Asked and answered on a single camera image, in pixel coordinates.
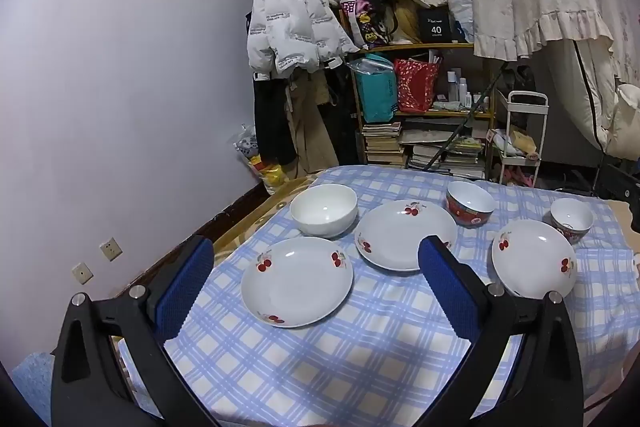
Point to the red patterned bag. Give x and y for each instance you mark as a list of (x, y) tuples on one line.
[(415, 84)]

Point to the dark thin pole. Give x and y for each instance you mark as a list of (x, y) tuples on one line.
[(462, 124)]

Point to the yellow plastic bag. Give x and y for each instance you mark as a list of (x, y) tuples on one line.
[(272, 177)]

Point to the teal bag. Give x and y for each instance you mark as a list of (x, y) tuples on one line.
[(377, 92)]

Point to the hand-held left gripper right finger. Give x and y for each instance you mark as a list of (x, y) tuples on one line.
[(450, 287)]

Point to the white printed plastic bag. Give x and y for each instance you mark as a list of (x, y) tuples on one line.
[(246, 142)]

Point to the black trousers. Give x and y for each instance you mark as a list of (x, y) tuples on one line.
[(272, 122)]

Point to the colourful printed bag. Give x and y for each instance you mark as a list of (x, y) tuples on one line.
[(365, 17)]

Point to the large red patterned bowl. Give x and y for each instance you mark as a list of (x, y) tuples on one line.
[(467, 218)]

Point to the white trolley cart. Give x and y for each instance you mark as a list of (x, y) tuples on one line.
[(527, 94)]

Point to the wooden shelf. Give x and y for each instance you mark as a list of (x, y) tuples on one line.
[(415, 47)]

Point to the small red patterned bowl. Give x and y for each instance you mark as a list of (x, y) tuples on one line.
[(570, 213)]

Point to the black box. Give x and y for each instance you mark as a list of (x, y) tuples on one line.
[(435, 27)]

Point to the white puffer jacket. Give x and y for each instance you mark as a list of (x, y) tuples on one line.
[(290, 17)]

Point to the blue checked cloth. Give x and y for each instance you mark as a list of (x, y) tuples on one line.
[(380, 347)]

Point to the white cherry print plate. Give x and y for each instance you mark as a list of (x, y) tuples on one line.
[(295, 282), (400, 232), (532, 257)]

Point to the beige trousers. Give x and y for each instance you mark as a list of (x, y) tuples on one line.
[(310, 132)]

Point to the white wall socket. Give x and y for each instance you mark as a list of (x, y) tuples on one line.
[(111, 248), (80, 274)]

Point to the black hanging garment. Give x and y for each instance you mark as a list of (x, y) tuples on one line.
[(345, 122)]

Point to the stack of books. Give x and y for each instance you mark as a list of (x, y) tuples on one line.
[(380, 147)]

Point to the white quilt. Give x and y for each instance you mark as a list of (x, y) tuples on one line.
[(627, 117)]

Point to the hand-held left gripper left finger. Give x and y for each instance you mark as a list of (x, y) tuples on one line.
[(182, 292)]

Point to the plain white bowl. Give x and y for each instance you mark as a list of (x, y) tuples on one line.
[(322, 212)]

